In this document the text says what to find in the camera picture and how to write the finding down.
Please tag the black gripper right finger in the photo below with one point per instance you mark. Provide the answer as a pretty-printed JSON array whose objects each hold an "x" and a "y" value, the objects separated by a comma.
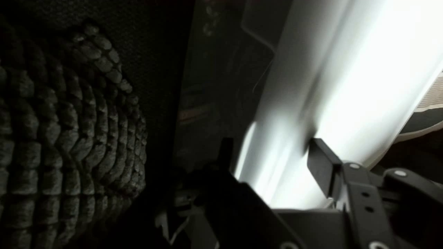
[{"x": 365, "y": 207}]

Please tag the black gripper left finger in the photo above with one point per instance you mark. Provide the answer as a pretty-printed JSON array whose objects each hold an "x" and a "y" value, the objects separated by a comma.
[{"x": 240, "y": 215}]

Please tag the white plastic bin lid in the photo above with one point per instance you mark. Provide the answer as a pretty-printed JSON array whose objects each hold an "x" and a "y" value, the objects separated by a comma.
[{"x": 351, "y": 91}]

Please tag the grey knitted cushion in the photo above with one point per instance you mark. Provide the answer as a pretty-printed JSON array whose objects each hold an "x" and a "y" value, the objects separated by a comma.
[{"x": 60, "y": 152}]

